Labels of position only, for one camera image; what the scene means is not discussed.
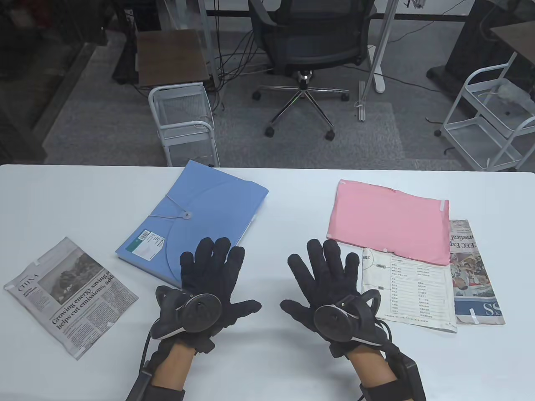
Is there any black rolling stand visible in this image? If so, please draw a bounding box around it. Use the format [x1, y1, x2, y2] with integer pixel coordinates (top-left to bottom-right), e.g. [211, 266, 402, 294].
[112, 0, 161, 86]

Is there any black office chair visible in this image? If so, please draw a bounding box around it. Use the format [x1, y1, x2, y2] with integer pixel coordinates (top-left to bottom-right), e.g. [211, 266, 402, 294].
[248, 0, 377, 141]

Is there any colour newspaper material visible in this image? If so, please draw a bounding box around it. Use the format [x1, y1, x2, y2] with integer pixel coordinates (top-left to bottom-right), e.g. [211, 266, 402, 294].
[449, 219, 505, 325]

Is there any left black-and-white hand controller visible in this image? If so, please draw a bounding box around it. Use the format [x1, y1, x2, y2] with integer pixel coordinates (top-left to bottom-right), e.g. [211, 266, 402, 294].
[150, 286, 222, 340]

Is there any person's right hand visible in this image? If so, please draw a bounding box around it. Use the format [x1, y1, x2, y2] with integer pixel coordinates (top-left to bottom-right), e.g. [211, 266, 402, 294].
[280, 239, 389, 360]

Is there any small white wire cart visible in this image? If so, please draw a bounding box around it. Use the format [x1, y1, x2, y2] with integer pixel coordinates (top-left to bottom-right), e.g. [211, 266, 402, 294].
[148, 82, 221, 168]

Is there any large white wire cart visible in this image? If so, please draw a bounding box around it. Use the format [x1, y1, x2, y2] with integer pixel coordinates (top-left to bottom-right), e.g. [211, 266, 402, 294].
[435, 52, 535, 172]

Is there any blue accordion folder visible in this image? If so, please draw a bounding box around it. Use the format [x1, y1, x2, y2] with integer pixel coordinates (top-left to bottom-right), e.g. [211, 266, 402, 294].
[115, 160, 269, 289]

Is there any brown wooden side table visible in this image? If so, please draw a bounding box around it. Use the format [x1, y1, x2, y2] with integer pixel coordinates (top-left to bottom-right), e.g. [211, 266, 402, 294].
[136, 29, 210, 88]

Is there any person's left hand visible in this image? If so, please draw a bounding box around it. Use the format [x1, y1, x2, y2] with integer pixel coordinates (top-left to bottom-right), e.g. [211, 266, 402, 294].
[155, 237, 262, 355]

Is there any white printed sheet material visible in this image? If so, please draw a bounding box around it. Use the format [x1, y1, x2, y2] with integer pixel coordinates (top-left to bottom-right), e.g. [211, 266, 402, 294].
[362, 247, 457, 333]

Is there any right black wrist camera strap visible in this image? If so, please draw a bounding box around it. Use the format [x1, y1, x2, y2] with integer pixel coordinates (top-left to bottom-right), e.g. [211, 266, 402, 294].
[359, 351, 427, 401]

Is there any black-and-white hand controller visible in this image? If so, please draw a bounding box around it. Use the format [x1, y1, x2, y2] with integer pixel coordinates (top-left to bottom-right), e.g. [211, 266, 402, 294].
[313, 290, 391, 347]
[150, 286, 222, 340]

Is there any dark wooden desk top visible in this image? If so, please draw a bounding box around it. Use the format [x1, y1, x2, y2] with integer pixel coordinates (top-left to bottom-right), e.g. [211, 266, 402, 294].
[490, 21, 535, 67]

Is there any black-and-white newspaper material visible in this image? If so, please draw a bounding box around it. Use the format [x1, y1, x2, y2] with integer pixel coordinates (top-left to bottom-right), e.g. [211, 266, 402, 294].
[3, 237, 139, 360]

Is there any black wrist camera strap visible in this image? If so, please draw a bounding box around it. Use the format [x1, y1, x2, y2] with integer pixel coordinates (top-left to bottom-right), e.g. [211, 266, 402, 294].
[125, 351, 186, 401]
[359, 351, 427, 401]

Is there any person's left forearm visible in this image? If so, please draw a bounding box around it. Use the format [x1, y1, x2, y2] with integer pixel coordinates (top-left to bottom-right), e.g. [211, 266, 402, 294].
[148, 339, 197, 393]

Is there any left black wrist camera strap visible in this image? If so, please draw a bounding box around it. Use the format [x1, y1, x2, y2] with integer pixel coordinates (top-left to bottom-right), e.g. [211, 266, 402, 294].
[125, 351, 186, 401]

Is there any white desk leg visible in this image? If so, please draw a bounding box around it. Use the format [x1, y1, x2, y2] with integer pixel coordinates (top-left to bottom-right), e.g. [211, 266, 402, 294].
[196, 0, 223, 89]
[355, 0, 400, 122]

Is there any black desk base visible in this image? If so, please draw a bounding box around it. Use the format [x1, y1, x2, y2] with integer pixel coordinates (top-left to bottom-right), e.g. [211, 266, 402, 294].
[426, 0, 515, 99]

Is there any right black-and-white hand controller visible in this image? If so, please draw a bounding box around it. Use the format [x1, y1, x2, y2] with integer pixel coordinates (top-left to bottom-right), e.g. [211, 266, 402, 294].
[313, 290, 391, 347]

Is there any clear plastic bag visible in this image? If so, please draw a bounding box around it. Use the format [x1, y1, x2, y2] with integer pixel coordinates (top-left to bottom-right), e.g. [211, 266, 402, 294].
[495, 79, 531, 105]

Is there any pink paper material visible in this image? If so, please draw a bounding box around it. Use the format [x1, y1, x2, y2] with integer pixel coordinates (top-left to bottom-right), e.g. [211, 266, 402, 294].
[327, 179, 451, 266]

